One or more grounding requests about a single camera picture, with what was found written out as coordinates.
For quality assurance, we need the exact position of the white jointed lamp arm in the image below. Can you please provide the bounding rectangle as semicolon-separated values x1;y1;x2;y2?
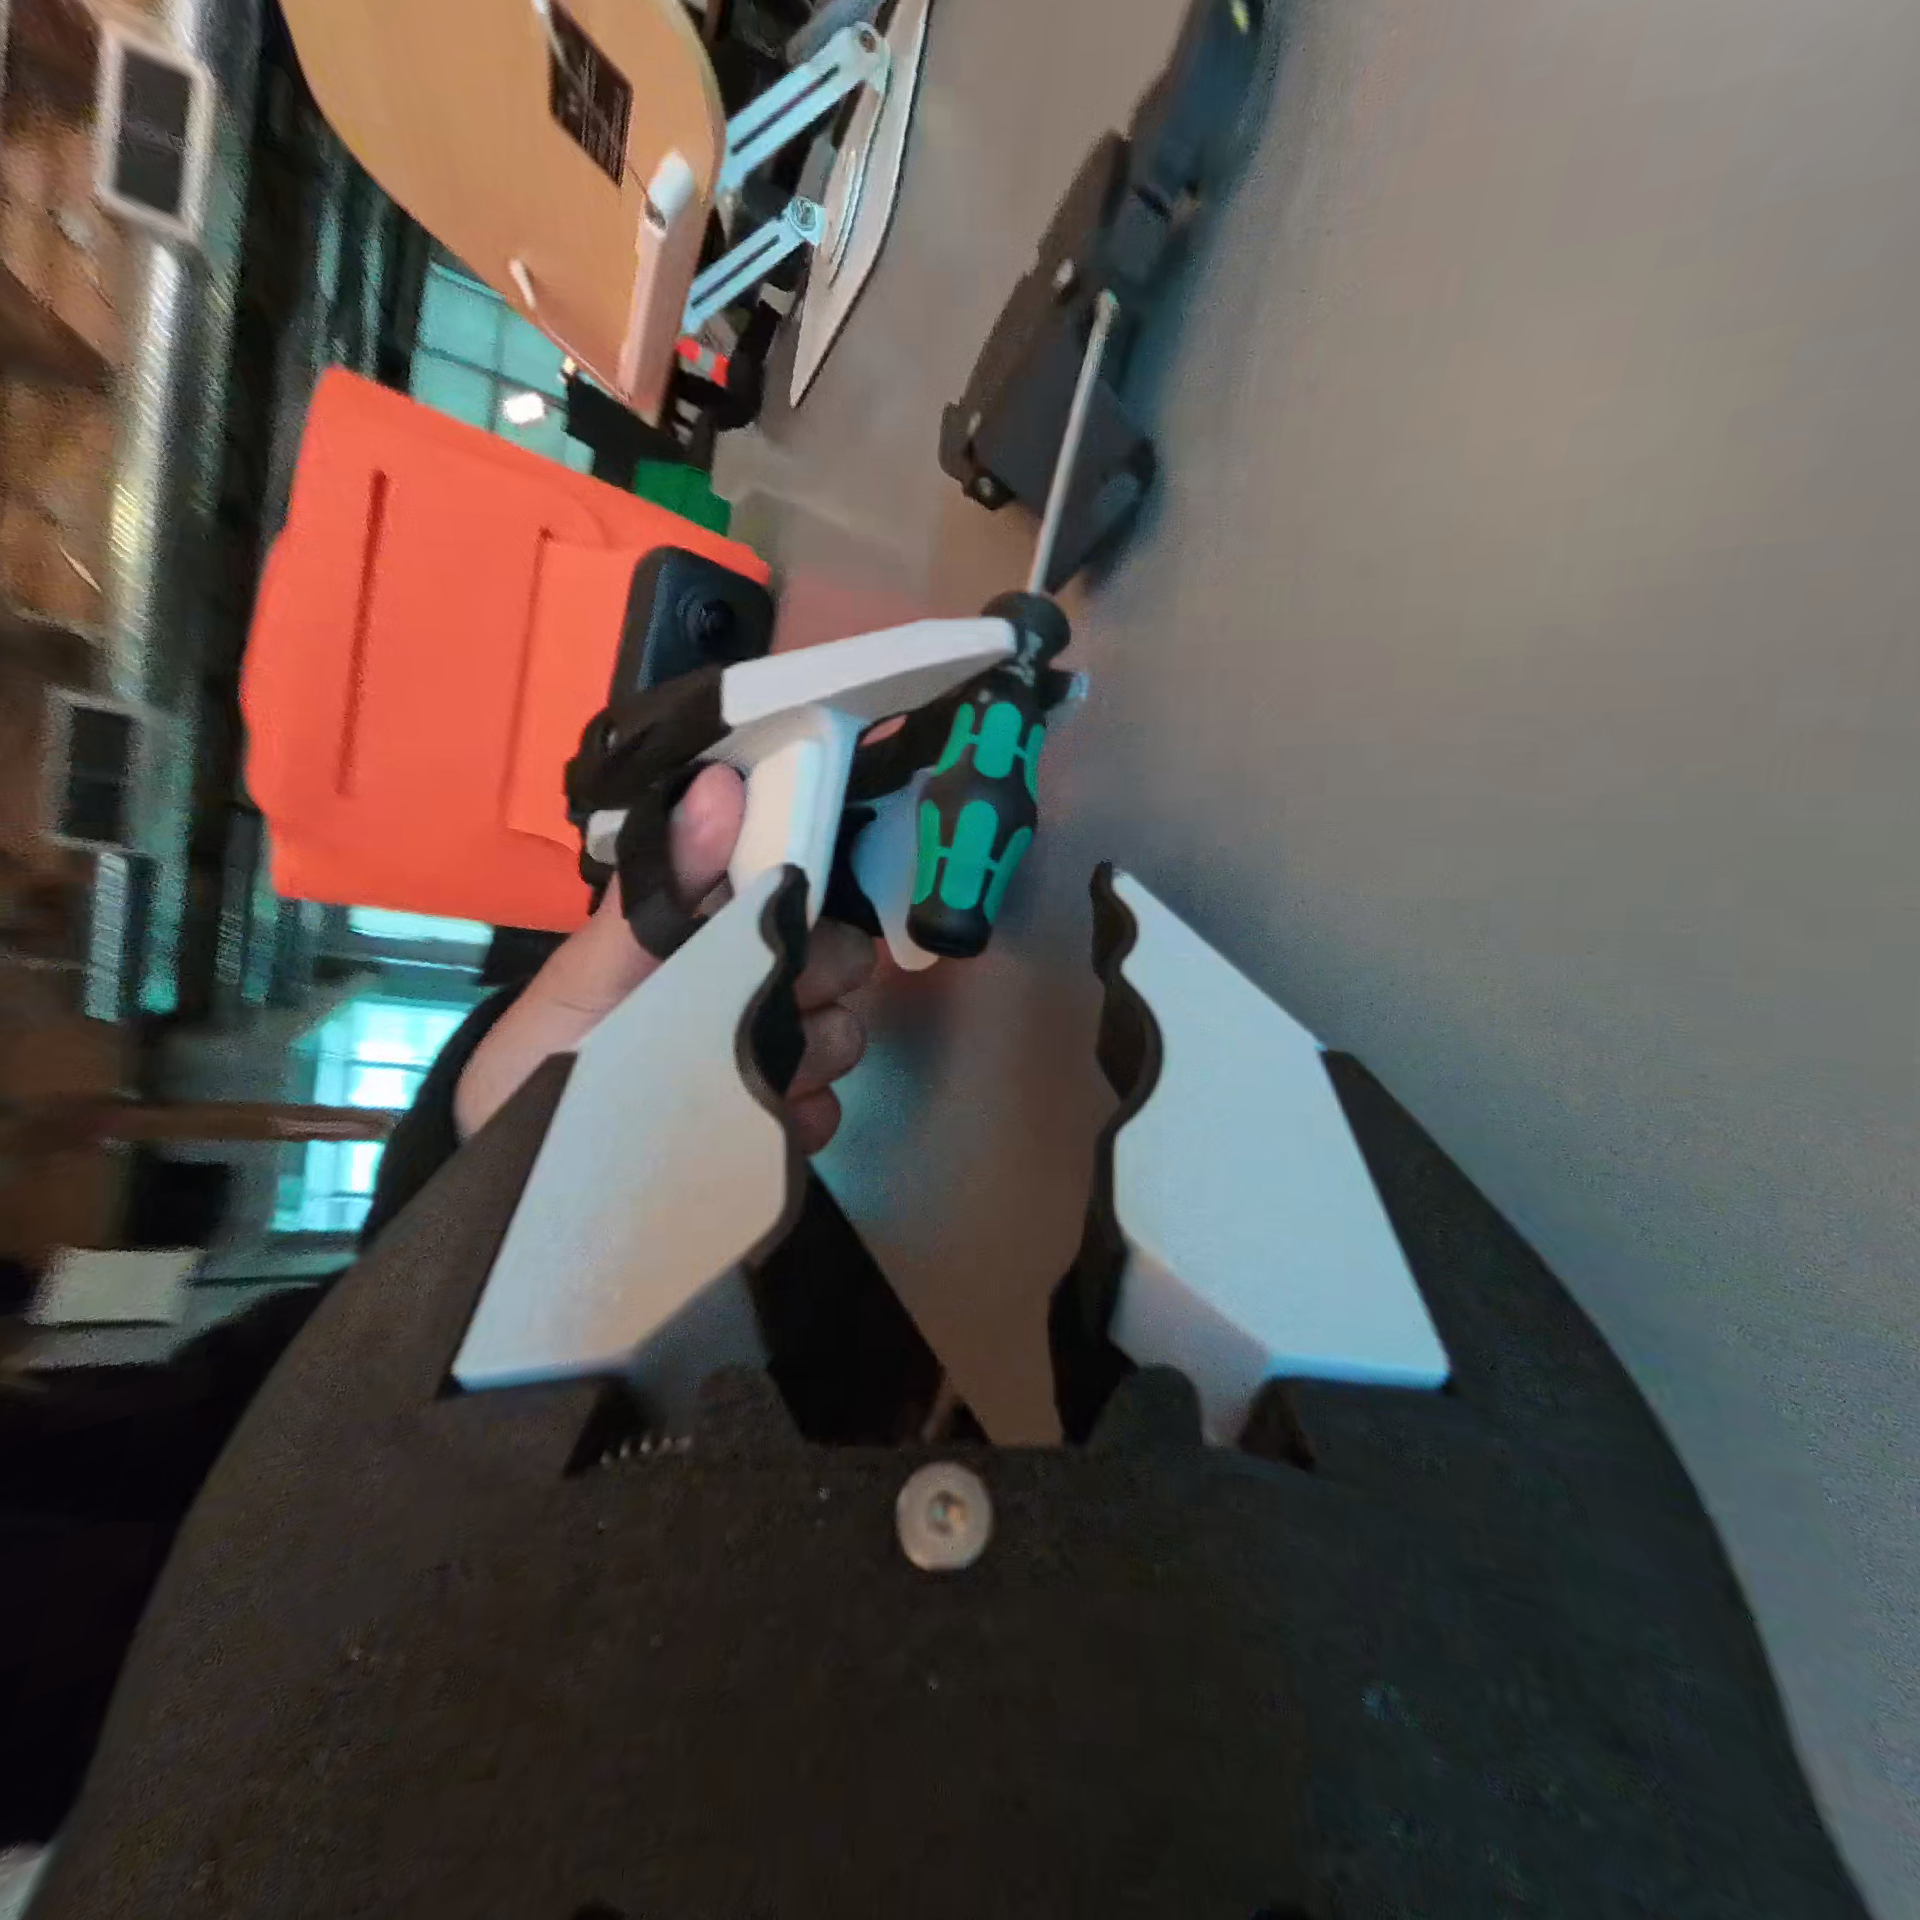
681;19;897;336

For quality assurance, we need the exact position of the silver ventilation duct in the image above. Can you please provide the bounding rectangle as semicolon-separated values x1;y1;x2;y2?
107;225;213;1038

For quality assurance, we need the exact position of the black plastic bracket part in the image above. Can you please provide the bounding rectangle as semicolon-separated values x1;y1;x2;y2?
937;0;1280;596

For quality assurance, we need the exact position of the white framed wall vent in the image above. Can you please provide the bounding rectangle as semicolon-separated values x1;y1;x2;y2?
95;28;215;245
42;693;149;859

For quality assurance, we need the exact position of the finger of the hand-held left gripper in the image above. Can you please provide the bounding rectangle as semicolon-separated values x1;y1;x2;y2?
718;612;1056;730
843;809;947;977

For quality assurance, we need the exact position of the white desk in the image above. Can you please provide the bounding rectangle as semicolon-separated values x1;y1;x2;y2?
728;0;1920;1920

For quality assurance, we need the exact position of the green black handle screwdriver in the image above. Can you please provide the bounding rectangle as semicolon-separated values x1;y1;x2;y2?
904;288;1123;965

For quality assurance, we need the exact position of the person's left forearm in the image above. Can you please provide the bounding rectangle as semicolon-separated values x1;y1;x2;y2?
360;982;506;1256

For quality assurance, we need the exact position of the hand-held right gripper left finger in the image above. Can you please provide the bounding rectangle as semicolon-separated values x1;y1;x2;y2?
451;861;825;1394

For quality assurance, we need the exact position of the person's left hand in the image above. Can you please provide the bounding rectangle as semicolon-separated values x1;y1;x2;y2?
451;757;904;1164

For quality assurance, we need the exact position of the green block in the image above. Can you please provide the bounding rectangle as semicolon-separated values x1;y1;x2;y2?
632;458;734;538

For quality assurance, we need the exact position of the tan panel with black label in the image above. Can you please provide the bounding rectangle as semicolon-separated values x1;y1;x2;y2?
278;0;731;432

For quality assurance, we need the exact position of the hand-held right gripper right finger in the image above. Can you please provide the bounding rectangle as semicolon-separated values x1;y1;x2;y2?
1088;861;1455;1445

